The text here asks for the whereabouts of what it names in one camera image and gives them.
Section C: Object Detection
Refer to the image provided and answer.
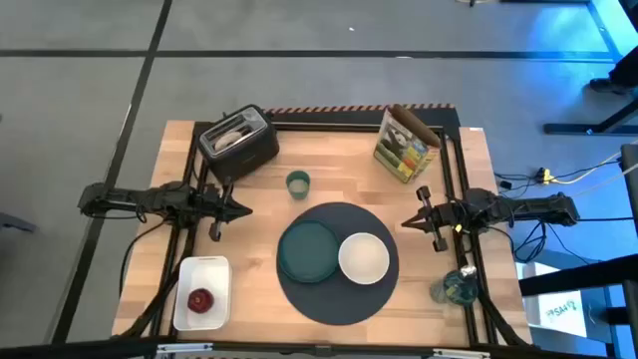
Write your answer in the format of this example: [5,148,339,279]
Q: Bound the white labelled box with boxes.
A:
[517,261,589,340]

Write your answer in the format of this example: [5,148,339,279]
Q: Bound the orange black hazard strip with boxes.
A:
[263,103,456,115]

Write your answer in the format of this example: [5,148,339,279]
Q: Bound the thin black cable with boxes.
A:
[118,218,168,298]

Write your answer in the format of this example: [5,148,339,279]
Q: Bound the white ceramic bowl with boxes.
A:
[337,231,391,286]

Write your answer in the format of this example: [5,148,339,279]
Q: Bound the black bar silver brackets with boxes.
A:
[0,336,638,359]

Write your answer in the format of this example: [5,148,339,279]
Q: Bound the round dark woven placemat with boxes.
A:
[275,200,401,327]

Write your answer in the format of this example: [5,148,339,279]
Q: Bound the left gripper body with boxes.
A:
[197,182,234,243]

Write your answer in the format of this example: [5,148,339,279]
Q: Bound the panda cereal box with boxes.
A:
[373,103,443,184]

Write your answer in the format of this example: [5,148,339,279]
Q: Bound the black floor cable tangle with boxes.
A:
[495,169,638,265]

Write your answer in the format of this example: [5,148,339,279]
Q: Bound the black aluminium table frame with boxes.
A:
[149,107,532,350]

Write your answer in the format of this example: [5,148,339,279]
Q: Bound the white floor cable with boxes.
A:
[552,149,638,198]

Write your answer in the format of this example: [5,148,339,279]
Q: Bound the dark green plate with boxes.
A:
[276,219,343,285]

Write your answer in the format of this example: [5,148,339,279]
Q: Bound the black toaster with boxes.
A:
[196,103,281,185]

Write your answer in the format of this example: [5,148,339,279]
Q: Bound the black desk leg frame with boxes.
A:
[542,99,638,137]

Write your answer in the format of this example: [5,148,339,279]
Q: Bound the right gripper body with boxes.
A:
[417,185,463,253]

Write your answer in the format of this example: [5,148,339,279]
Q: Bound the white rectangular tray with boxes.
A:
[171,255,233,332]

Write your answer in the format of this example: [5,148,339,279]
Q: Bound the person's shoe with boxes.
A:
[589,77,635,96]

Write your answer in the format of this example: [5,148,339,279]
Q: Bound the green cup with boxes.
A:
[285,170,312,201]

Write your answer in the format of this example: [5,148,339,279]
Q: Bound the red apple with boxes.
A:
[186,287,216,315]

